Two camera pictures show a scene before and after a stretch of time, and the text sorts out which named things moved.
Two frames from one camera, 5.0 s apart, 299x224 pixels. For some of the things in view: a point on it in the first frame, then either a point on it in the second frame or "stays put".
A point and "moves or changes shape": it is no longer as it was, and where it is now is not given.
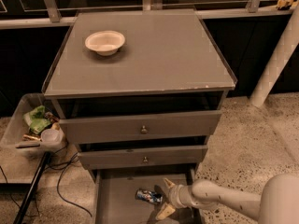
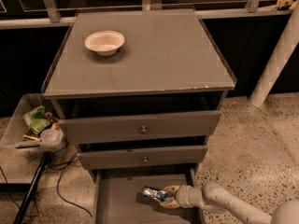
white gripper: (176, 196) stays put
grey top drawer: (121, 128) stays put
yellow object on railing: (286, 4) stays put
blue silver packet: (148, 195) moves or changes shape
